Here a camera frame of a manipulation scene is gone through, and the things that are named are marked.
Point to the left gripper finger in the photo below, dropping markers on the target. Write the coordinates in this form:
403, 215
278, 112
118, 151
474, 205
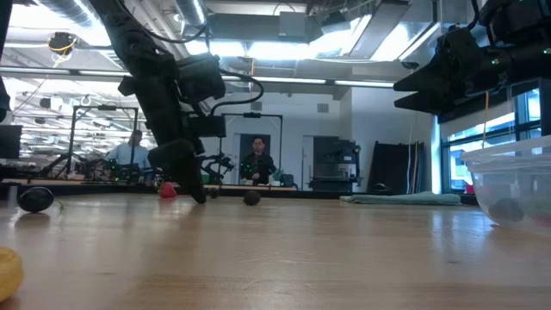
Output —
181, 163

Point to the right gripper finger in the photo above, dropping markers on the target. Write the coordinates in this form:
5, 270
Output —
430, 103
430, 79

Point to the red toy strawberry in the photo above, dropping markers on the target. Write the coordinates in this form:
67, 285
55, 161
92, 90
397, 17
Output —
168, 190

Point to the dark round toy berry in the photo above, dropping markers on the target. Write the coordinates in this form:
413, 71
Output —
213, 193
35, 199
251, 197
505, 209

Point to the background black robot arm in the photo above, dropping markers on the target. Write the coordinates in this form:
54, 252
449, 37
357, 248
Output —
221, 163

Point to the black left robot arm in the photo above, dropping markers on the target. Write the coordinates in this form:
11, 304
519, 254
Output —
129, 34

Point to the clear plastic tupperware container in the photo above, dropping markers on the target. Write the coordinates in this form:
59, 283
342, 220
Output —
495, 181

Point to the person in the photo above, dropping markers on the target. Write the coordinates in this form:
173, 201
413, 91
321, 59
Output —
129, 155
258, 165

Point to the long ceiling light strip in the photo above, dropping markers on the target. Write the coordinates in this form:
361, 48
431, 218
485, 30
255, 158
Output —
366, 83

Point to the black leaning panels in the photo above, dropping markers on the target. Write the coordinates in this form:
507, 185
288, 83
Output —
396, 168

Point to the black dome object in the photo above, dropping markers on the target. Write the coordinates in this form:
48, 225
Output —
381, 188

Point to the folded teal cloth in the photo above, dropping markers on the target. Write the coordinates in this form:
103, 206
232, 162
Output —
400, 199

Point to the black cabinet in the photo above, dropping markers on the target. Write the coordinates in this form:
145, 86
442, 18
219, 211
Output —
336, 172

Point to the black ceiling device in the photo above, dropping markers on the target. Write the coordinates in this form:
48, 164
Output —
61, 42

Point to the grey ceiling box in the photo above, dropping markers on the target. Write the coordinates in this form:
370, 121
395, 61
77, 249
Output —
292, 26

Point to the black monitor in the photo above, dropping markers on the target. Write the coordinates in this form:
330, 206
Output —
10, 142

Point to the yellow elongated toy vegetable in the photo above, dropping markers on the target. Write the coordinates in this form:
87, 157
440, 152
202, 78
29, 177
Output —
8, 275

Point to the ceiling security camera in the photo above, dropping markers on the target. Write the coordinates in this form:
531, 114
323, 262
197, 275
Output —
410, 65

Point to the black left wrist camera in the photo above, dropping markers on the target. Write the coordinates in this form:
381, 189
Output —
200, 77

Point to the black background rig frame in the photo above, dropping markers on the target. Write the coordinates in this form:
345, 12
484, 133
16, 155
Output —
105, 107
251, 115

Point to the window with black frame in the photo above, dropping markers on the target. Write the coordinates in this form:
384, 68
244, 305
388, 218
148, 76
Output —
495, 129

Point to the rectangular silver air duct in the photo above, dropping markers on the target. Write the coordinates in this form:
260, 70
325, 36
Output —
387, 26

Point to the black aluminium table frame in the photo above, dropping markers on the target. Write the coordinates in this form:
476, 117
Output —
107, 189

